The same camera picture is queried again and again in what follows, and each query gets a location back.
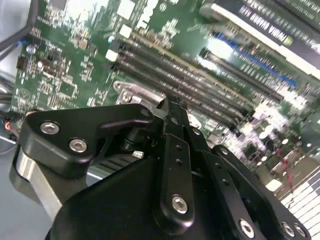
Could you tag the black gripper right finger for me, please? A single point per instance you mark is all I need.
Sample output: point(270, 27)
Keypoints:
point(225, 180)

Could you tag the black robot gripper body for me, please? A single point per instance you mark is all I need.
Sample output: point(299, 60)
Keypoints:
point(112, 212)

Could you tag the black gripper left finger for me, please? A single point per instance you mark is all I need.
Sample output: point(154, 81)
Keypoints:
point(62, 130)

